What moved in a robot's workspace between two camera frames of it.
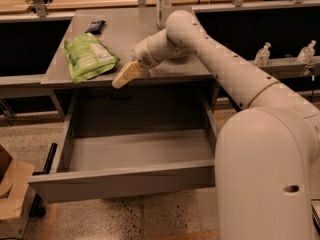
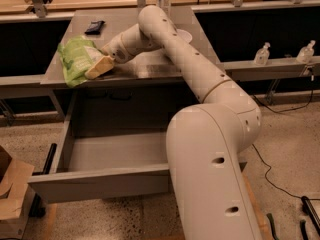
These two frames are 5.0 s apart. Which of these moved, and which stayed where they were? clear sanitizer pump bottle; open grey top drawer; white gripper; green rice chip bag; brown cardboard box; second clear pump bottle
Moved: white gripper; green rice chip bag
Stayed: open grey top drawer; second clear pump bottle; brown cardboard box; clear sanitizer pump bottle
